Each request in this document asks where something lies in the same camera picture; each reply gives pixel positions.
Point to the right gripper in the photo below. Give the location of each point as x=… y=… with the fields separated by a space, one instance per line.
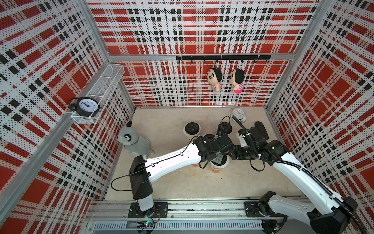
x=236 y=152

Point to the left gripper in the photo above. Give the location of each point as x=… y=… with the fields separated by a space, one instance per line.
x=219 y=159

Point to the black cup lid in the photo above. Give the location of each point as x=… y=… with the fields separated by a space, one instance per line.
x=192 y=128

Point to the paper milk tea cup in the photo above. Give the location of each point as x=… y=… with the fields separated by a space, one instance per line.
x=192 y=137

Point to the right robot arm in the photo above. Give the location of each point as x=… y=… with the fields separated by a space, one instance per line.
x=327 y=212

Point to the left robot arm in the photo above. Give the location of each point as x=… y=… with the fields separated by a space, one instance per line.
x=143 y=172

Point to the black remote control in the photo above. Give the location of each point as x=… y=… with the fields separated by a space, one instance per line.
x=261 y=128

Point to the small white clock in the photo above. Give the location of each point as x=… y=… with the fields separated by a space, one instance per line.
x=240 y=114

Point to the plush doll pink striped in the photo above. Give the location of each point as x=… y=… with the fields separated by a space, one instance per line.
x=236 y=80

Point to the plush doll blue striped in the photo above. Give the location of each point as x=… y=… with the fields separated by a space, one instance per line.
x=214 y=78

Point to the grey plush toy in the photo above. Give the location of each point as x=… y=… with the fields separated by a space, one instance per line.
x=134 y=142

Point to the black round alarm clock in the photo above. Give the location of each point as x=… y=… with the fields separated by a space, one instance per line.
x=84 y=106

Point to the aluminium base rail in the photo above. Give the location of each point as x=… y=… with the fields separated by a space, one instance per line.
x=183 y=215

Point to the black hook rail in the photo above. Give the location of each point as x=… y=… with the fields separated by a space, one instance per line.
x=222 y=57

